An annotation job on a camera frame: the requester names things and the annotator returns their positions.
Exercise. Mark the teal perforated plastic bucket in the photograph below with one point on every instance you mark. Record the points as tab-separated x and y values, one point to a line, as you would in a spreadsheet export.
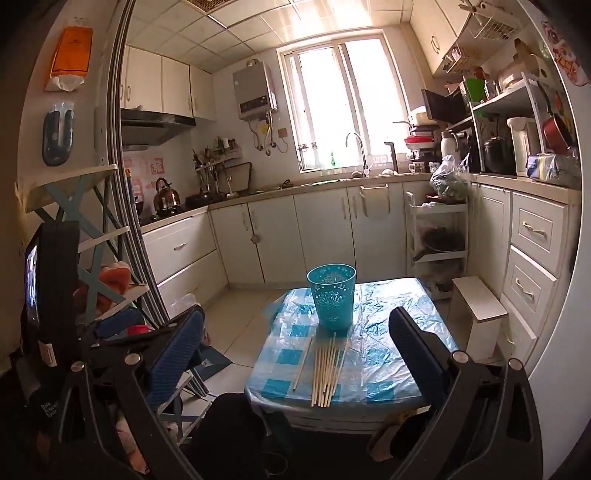
332	300

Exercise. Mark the dish rack with dishes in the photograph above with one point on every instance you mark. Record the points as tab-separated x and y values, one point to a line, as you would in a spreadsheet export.
418	141

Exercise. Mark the black microwave oven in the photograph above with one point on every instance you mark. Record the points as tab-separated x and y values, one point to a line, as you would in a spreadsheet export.
443	108

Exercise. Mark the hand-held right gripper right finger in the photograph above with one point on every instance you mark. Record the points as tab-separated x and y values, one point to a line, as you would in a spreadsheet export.
418	344

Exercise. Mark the patterned mug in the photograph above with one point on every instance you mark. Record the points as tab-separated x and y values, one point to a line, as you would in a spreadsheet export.
418	167

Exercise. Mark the small white stool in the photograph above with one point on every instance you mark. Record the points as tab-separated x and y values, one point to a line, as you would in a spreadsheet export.
480	323

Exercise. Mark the person's right leg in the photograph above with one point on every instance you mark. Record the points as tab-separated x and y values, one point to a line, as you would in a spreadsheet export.
411	438

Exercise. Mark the black faucet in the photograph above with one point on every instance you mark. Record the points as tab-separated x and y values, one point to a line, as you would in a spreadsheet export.
394	159

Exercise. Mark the white trolley rack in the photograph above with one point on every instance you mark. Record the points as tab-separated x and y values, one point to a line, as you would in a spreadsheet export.
436	208

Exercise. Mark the grey gas water heater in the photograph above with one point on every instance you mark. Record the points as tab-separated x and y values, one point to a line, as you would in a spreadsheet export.
254	92

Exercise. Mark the white multi-drawer base cabinet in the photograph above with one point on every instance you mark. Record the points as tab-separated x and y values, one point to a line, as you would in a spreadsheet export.
531	258

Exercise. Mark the white electric water boiler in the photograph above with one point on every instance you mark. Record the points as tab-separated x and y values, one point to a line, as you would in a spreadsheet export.
524	143

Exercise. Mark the black range hood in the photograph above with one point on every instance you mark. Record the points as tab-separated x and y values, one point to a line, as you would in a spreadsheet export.
152	127

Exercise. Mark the person's leg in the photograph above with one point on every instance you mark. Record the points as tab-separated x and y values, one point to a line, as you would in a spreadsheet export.
226	438
411	438

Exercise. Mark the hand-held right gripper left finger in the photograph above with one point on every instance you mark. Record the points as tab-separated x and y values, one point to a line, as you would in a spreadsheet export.
178	355

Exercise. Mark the black cooking pot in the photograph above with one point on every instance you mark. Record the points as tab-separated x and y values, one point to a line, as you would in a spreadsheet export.
498	154

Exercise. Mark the red plastic bag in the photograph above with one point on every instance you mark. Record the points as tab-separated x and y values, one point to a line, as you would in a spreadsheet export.
138	330

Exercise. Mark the white countertop shelf rack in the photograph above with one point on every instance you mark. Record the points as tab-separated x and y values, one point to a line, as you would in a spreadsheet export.
503	99

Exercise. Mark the chrome gooseneck faucet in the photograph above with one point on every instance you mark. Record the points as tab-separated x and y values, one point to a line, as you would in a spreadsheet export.
363	154

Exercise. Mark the white two-drawer base cabinet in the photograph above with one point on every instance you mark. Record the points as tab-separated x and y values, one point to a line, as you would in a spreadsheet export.
180	254

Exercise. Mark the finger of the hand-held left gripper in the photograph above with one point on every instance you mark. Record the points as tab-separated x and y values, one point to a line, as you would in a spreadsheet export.
115	346

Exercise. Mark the white low table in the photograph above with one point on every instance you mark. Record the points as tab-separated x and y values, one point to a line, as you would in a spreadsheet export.
332	422

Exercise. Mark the white hanging waste bin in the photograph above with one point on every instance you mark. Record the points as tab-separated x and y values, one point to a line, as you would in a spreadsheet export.
374	201

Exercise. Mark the dark lidded pan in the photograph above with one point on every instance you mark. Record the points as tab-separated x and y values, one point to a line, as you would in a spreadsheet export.
443	240

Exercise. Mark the blue and yellow packet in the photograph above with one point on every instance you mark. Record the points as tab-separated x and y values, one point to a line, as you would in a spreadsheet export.
540	166

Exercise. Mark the wall socket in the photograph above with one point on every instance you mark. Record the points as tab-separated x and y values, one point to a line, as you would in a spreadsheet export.
283	133

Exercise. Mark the steel whistling kettle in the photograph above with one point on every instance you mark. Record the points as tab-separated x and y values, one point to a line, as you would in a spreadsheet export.
166	198

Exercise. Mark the white shelf with blue crossbars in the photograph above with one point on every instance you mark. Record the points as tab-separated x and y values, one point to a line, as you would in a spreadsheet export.
69	205

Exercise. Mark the wall utensil rack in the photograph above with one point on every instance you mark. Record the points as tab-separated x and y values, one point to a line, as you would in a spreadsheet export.
217	161

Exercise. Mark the pink wall stickers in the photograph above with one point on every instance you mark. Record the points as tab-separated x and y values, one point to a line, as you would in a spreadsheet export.
147	166

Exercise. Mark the grey sliding door frame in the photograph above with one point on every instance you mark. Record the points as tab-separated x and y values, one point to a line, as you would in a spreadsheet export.
117	138

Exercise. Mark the blue checkered plastic tablecloth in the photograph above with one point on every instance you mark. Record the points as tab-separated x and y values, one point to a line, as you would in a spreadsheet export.
364	323

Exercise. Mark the black frying pan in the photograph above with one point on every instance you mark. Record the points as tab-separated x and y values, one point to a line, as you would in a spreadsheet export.
203	199

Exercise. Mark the white thermos jug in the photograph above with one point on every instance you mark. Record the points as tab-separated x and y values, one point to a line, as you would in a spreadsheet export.
448	147

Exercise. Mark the black-rimmed cutting board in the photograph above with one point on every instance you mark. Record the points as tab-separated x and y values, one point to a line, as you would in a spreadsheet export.
235	177

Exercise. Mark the blue wall holder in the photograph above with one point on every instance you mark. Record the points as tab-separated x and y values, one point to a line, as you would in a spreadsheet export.
51	138

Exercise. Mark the black gas hob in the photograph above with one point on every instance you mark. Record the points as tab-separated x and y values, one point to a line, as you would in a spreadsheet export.
171	217

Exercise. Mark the plastic bag of vegetables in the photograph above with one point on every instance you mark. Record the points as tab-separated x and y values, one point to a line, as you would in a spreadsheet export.
450	182

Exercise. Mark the orange towel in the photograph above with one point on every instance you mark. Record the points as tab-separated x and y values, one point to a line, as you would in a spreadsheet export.
113	277

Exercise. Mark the white door base cabinets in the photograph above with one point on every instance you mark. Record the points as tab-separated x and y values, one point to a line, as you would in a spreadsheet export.
323	230

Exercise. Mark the white refrigerator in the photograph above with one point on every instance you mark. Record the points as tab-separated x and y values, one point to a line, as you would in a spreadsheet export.
558	346

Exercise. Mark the red saucepan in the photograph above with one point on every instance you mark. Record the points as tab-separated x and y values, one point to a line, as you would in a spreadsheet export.
556	131

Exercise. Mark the orange tissue packet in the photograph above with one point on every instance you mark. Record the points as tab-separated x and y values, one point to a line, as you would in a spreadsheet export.
69	55

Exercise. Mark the clear plastic wrapped bundle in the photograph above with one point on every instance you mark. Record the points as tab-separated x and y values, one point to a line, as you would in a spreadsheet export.
568	168

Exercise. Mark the green bottle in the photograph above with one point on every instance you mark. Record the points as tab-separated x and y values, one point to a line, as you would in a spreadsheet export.
332	159

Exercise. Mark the colourful fridge sticker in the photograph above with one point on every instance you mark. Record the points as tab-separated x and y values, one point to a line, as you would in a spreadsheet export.
565	50

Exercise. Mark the white wall cabinet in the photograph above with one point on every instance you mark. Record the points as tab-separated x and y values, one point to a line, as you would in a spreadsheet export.
143	83
434	32

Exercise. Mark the bundle of wooden chopsticks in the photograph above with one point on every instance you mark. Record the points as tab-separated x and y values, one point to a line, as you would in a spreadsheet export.
323	378

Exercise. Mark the person's left leg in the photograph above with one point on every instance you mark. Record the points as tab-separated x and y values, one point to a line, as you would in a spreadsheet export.
226	438

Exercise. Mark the kitchen window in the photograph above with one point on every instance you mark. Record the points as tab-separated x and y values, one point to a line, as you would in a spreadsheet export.
323	101

